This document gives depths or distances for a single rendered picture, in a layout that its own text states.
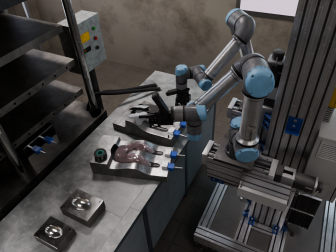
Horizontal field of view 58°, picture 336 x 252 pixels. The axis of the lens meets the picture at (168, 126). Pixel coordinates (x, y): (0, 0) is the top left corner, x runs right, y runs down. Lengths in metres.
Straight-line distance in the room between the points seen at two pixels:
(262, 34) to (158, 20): 1.34
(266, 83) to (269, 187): 0.69
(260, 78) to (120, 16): 3.40
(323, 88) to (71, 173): 1.57
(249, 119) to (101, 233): 1.01
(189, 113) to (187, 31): 2.73
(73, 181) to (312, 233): 1.76
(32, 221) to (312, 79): 1.69
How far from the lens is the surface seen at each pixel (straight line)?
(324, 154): 1.81
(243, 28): 1.81
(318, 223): 2.67
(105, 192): 1.96
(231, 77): 1.45
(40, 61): 2.39
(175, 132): 2.11
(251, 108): 1.39
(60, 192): 2.05
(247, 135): 1.49
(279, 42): 3.75
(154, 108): 1.41
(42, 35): 2.14
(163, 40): 4.25
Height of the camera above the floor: 2.33
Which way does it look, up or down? 41 degrees down
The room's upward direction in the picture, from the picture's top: 3 degrees counter-clockwise
